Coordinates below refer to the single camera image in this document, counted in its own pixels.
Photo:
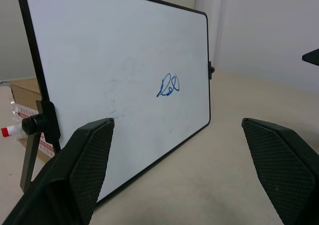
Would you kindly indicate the metal whiteboard stand with knob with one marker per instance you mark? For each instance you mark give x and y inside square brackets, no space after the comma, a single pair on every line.
[35,133]

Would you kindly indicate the red capped clear bottle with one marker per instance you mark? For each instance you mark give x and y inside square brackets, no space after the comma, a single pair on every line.
[10,131]

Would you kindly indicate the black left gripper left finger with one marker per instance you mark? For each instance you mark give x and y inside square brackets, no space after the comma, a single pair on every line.
[62,175]

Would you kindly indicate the black framed whiteboard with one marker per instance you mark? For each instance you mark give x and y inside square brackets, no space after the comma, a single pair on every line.
[104,68]

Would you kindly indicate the brown cardboard box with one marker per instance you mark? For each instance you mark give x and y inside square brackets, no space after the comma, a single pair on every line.
[25,103]

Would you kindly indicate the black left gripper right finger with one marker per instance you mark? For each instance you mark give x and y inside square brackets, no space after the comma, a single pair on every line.
[284,165]

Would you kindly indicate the black flat object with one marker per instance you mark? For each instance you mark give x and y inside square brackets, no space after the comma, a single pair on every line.
[311,57]

